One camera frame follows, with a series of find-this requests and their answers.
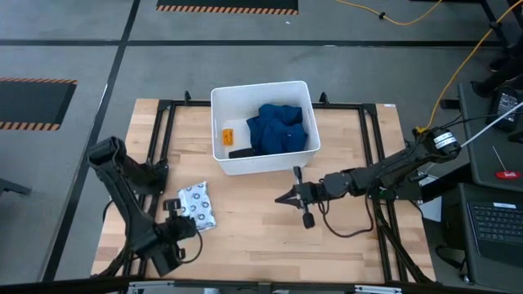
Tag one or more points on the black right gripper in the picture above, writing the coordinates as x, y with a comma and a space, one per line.
312, 192

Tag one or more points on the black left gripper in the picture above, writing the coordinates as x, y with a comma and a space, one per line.
175, 230

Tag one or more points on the dark blue cloth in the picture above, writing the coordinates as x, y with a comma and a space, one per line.
278, 130

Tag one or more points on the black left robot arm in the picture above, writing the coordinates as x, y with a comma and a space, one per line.
122, 192

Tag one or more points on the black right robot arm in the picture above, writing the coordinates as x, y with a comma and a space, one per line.
392, 171

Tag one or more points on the white plastic bin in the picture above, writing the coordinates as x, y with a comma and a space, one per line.
233, 102

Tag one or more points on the white patterned packet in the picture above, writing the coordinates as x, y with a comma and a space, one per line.
200, 206

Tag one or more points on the small white table label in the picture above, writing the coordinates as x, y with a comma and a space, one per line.
390, 105

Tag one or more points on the black lower desk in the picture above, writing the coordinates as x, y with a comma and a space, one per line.
457, 228

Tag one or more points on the black floor stand foot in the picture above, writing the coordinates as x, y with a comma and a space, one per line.
12, 187

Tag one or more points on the dark grey side desk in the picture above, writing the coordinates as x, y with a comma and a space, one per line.
486, 163

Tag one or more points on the black hazard-striped floor mat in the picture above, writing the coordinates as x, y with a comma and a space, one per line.
224, 3
32, 102

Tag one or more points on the black laptop keyboard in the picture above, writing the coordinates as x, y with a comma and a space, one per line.
496, 228

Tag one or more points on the thin white stick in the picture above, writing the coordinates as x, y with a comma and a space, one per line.
499, 158

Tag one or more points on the red disc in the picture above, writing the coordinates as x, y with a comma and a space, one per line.
508, 175

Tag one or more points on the white rod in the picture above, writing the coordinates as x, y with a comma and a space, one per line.
500, 119

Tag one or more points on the black labelled power adapter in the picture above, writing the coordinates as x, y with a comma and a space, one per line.
506, 106

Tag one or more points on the black diagonal stand leg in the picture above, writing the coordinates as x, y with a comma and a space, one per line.
496, 83

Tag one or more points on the person's shoe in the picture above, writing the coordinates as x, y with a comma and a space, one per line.
498, 64

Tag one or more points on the person's leg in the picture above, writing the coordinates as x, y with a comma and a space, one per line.
515, 53

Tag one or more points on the black tripod stand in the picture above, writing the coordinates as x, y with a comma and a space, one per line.
490, 14

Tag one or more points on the black metal table frame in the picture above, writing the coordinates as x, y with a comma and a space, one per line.
347, 105

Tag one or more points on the black camera mount rail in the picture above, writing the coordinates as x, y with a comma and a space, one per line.
81, 286

